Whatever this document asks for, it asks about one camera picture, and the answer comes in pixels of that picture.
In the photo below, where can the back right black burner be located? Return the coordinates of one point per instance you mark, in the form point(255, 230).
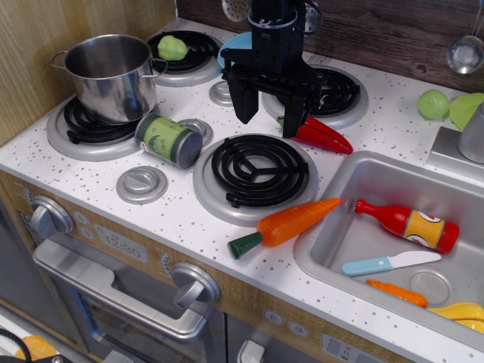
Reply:
point(344, 99)

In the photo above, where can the stainless steel pot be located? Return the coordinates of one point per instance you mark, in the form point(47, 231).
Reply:
point(113, 76)

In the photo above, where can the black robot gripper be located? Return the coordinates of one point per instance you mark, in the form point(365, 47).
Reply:
point(274, 64)

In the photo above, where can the light green toy broccoli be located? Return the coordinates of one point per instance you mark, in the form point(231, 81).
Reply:
point(171, 48)

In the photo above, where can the front left black burner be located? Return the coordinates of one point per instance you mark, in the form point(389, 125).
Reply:
point(71, 131)

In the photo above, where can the right silver oven dial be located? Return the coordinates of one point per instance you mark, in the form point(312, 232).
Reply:
point(193, 285)

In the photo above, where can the silver oven door handle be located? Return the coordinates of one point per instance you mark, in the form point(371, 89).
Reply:
point(96, 281)

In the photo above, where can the silver cabinet door handle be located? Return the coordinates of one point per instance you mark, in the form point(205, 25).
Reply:
point(250, 352)

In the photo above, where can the black burner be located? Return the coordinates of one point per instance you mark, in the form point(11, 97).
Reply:
point(199, 65)
point(71, 131)
point(344, 99)
point(242, 179)

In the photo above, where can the yellow object at bottom left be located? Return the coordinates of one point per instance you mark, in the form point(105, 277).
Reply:
point(39, 347)

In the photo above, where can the red toy chili pepper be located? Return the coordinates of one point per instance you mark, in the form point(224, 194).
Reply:
point(317, 134)

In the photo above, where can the silver toy faucet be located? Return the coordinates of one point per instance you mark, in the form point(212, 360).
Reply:
point(460, 152)

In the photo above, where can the oven clock display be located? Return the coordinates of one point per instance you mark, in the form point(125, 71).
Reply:
point(122, 244)

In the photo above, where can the green toy lettuce leaf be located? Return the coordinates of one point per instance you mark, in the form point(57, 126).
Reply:
point(463, 107)

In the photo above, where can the light blue plastic bowl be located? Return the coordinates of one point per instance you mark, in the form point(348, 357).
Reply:
point(240, 41)

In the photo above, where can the back left black burner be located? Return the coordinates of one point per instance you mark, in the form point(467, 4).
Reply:
point(199, 65)

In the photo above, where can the left silver oven dial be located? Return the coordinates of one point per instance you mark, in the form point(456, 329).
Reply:
point(49, 218)

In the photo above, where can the large orange toy carrot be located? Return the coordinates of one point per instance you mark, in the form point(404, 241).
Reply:
point(282, 226)

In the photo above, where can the silver oven dial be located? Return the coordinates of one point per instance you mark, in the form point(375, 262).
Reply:
point(193, 285)
point(49, 218)

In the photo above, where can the middle silver stovetop knob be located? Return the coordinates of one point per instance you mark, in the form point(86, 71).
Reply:
point(201, 127)

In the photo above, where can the green toy apple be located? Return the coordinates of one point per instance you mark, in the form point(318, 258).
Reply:
point(433, 104)

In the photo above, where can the small orange toy carrot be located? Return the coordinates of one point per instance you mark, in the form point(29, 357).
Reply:
point(400, 292)

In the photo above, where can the yellow toy banana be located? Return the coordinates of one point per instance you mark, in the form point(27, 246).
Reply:
point(467, 314)

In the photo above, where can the front silver stovetop knob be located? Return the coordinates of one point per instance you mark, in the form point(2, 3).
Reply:
point(141, 185)

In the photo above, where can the silver stovetop knob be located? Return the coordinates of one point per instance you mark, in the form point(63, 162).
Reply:
point(141, 185)
point(219, 94)
point(201, 127)

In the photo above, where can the silver toy sink basin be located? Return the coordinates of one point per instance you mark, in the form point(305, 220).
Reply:
point(346, 236)

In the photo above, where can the blue handled toy knife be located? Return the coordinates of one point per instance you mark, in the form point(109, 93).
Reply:
point(388, 263)

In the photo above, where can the front right black burner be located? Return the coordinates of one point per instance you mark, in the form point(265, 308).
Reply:
point(242, 179)

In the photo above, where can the silver perforated skimmer spoon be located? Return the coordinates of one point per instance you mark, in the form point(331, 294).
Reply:
point(236, 10)

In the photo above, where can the back silver stovetop knob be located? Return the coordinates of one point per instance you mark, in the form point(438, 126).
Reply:
point(219, 94)

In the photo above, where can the red toy ketchup bottle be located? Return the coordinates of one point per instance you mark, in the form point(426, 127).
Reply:
point(428, 231)

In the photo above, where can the green toy food can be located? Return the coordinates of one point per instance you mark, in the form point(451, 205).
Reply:
point(168, 140)

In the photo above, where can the silver hanging ladle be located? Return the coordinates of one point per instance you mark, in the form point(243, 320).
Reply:
point(465, 54)

